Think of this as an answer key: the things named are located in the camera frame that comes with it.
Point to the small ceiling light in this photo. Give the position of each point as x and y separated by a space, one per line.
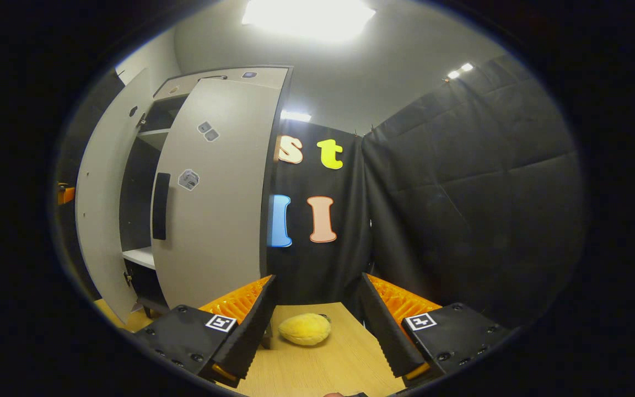
461 70
295 116

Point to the yellow plush lemon toy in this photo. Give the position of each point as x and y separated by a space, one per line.
303 329

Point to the light grey cabinet drawer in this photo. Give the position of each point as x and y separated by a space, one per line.
268 76

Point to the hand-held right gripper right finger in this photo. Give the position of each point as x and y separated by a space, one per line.
385 331

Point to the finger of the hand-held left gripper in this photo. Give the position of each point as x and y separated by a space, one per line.
66 195

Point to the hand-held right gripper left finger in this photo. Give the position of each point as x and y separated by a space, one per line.
254 331

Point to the grey white cabinet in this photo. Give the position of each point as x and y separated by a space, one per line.
135 198

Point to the light grey cabinet door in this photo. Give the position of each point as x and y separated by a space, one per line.
100 220
224 220

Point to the black backdrop cloth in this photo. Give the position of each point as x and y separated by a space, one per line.
488 193

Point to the large ceiling light panel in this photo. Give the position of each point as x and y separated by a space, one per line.
309 19

